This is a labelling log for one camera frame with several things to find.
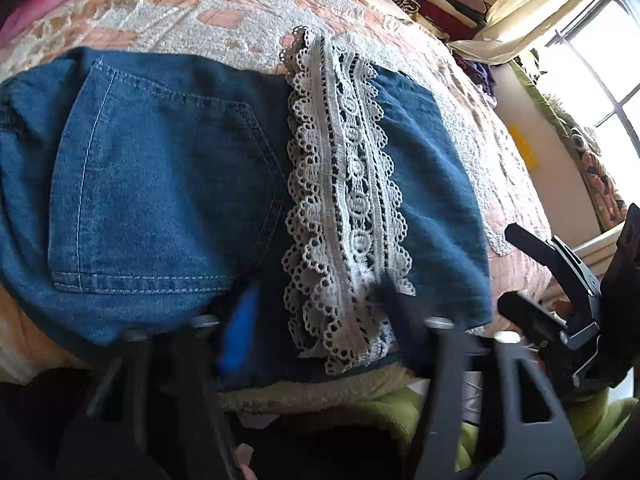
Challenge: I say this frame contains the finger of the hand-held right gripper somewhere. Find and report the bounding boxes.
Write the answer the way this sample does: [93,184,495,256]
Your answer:
[496,291,576,356]
[504,222,601,333]

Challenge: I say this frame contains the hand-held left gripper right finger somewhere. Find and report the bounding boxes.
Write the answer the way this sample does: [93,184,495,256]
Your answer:
[377,270,586,480]

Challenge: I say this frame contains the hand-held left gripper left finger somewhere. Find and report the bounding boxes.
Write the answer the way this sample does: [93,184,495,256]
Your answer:
[55,280,266,480]

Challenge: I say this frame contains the blue denim lace-trimmed pants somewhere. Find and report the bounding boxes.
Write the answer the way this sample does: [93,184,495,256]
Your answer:
[0,25,496,393]

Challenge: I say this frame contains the patterned cloth on sill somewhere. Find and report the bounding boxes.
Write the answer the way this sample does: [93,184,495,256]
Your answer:
[545,95,628,233]

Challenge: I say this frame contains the green fleece cloth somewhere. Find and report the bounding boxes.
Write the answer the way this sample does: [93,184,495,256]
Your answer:
[350,385,631,480]

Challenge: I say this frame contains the dark cloth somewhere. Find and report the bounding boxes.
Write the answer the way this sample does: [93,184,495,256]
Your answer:
[0,367,426,480]

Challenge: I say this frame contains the green cloth on sill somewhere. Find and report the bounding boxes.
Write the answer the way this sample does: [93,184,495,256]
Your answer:
[510,57,576,136]

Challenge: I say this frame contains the purple clothes heap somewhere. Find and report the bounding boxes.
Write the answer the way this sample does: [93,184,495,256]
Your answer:
[452,52,498,108]

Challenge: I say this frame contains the window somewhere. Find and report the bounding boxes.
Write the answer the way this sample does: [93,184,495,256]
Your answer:
[542,0,640,201]

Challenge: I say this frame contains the cream curtain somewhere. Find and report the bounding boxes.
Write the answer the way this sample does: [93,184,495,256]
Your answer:
[447,0,618,66]

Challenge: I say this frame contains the pile of folded clothes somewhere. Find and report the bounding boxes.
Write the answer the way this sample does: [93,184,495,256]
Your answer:
[307,0,493,43]

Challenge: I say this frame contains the peach quilted lace bedspread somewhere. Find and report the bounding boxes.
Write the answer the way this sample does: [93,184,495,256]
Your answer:
[0,0,556,386]

